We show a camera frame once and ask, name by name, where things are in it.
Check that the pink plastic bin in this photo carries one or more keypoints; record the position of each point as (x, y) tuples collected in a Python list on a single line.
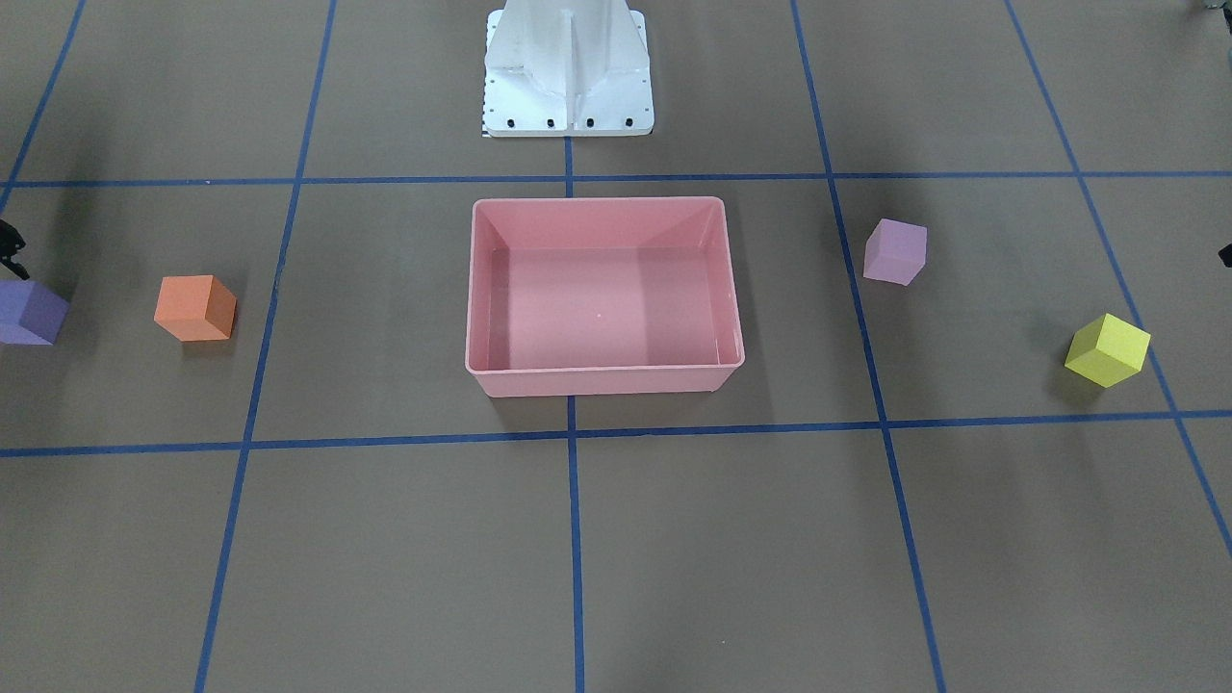
[(598, 296)]

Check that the yellow foam block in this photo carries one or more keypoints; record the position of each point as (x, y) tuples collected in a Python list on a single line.
[(1108, 350)]

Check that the orange foam block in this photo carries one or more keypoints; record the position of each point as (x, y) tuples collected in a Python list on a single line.
[(196, 308)]

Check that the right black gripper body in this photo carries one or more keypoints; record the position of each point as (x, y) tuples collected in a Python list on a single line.
[(9, 243)]

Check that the purple foam block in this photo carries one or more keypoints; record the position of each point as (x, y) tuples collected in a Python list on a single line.
[(31, 315)]

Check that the white camera stand column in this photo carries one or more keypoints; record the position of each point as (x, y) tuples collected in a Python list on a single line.
[(557, 69)]

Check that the light pink foam block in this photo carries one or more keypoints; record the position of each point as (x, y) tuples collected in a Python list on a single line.
[(895, 252)]

